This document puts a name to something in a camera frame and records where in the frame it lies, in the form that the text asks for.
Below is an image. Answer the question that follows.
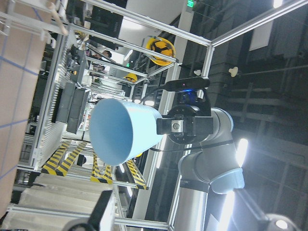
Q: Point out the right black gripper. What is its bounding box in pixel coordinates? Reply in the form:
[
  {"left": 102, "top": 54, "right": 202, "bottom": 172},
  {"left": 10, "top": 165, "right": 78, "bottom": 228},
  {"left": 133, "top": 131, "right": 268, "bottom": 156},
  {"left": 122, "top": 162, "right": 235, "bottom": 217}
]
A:
[{"left": 156, "top": 90, "right": 214, "bottom": 144}]

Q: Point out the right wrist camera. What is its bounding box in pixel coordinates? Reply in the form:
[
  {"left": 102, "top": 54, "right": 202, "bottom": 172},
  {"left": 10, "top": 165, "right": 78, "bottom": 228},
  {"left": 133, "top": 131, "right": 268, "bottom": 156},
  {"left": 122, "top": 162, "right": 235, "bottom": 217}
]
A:
[{"left": 163, "top": 77, "right": 210, "bottom": 92}]

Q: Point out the yellow hard hat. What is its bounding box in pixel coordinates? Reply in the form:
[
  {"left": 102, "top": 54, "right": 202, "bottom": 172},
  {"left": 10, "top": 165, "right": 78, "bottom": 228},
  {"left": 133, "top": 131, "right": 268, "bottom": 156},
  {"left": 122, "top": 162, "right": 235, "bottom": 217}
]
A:
[
  {"left": 124, "top": 73, "right": 138, "bottom": 83},
  {"left": 145, "top": 36, "right": 176, "bottom": 66}
]

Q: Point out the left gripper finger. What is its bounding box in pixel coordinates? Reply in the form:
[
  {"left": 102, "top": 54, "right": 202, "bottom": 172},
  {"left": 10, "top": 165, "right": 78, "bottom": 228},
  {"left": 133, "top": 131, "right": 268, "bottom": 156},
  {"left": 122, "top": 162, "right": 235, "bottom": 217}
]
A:
[{"left": 64, "top": 190, "right": 115, "bottom": 231}]

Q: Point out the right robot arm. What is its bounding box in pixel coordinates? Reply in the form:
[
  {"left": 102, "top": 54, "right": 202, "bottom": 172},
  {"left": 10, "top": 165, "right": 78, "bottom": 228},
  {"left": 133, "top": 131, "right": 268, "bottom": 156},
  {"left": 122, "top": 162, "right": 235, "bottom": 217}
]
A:
[{"left": 157, "top": 90, "right": 244, "bottom": 231}]

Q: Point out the light blue cup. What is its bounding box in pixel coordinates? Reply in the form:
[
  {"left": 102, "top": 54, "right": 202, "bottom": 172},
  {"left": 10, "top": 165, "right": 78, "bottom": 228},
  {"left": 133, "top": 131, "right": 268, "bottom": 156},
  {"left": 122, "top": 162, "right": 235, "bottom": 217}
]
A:
[{"left": 89, "top": 99, "right": 163, "bottom": 166}]

